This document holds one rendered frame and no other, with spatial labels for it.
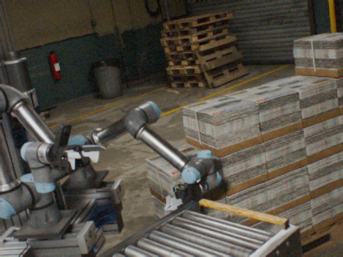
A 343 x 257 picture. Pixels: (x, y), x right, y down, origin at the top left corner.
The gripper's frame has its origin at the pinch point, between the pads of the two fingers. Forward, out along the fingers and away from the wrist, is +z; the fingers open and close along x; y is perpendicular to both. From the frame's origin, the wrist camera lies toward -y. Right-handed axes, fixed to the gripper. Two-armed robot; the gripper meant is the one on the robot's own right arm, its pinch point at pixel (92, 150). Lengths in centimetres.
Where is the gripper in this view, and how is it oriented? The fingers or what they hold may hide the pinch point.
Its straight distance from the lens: 153.5
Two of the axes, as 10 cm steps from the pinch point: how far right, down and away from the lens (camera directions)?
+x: -5.9, 1.8, -7.9
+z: 8.0, 0.2, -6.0
